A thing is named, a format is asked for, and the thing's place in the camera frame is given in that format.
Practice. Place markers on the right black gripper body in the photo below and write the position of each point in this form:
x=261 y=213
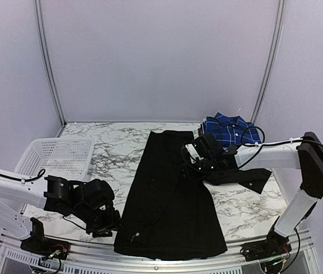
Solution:
x=206 y=165

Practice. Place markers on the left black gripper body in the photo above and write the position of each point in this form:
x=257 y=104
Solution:
x=96 y=221

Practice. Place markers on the black long sleeve shirt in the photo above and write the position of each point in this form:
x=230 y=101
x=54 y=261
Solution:
x=169 y=211

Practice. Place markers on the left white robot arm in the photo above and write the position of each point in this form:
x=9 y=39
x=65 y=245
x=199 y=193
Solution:
x=47 y=192

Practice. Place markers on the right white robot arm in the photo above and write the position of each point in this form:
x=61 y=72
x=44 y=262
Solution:
x=302 y=155

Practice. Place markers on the blue plaid folded shirt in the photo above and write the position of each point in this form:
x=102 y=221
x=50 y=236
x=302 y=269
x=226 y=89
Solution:
x=230 y=130

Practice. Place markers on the white plastic basket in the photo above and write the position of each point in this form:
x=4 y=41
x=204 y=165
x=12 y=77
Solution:
x=68 y=158

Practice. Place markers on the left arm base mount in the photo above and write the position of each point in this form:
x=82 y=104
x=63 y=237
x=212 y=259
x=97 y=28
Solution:
x=46 y=247

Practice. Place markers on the front aluminium rail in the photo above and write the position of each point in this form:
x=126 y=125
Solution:
x=98 y=256

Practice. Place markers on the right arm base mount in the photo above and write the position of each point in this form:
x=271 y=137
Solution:
x=263 y=249

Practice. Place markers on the right aluminium frame post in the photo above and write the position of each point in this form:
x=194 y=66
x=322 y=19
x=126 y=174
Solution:
x=272 y=55

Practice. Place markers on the aluminium frame post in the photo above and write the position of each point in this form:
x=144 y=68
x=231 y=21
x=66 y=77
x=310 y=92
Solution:
x=272 y=55
x=40 y=23

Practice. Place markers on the left aluminium frame post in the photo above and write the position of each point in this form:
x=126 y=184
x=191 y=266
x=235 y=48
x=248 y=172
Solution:
x=40 y=23

